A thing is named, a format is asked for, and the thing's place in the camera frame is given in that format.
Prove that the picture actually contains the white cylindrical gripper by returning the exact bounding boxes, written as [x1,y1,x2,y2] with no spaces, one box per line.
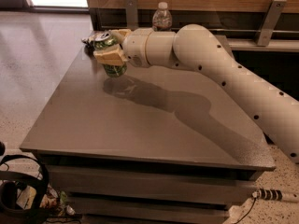
[93,28,153,68]

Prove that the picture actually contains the green soda can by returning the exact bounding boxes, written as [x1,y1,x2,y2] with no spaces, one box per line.
[93,31,127,77]

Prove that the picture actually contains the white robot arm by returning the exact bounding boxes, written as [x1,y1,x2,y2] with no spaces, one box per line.
[92,24,299,164]

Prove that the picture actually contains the blue patterned chip bag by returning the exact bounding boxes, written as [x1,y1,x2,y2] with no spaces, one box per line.
[81,32,102,47]

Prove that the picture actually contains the clear plastic water bottle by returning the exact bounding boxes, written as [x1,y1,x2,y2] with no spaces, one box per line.
[152,2,172,31]

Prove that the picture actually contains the grey table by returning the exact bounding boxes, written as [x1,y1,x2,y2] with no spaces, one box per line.
[21,52,275,224]

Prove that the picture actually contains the snack wrappers on floor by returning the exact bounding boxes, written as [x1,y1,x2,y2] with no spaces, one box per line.
[16,186,76,217]

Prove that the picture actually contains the black headphones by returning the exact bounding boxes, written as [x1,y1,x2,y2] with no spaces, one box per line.
[0,155,49,224]

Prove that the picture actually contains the left metal bracket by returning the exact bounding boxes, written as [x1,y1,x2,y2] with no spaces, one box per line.
[124,0,138,30]

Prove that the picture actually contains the metal bracket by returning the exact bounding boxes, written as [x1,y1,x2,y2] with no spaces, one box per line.
[124,0,138,30]
[255,0,287,47]

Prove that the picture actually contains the right metal bracket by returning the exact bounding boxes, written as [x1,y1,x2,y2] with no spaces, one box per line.
[255,0,287,47]

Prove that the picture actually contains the black white striped cable plug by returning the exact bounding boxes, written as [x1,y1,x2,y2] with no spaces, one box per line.
[251,188,299,203]

